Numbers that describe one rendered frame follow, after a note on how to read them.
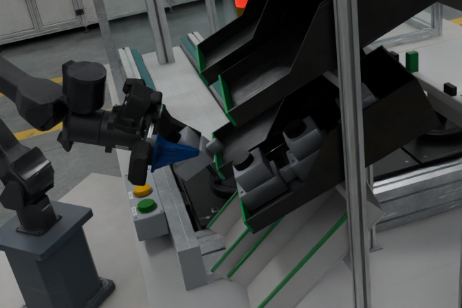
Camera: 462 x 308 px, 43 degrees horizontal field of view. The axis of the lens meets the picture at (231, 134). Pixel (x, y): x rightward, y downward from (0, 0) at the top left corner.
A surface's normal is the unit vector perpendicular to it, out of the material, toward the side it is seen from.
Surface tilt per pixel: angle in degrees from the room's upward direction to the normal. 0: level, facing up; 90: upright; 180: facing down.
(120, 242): 0
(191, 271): 90
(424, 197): 90
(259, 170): 90
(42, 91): 21
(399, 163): 0
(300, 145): 90
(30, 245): 0
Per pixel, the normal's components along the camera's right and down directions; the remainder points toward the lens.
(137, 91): 0.47, -0.69
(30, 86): 0.18, -0.79
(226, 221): 0.09, 0.44
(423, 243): -0.14, -0.88
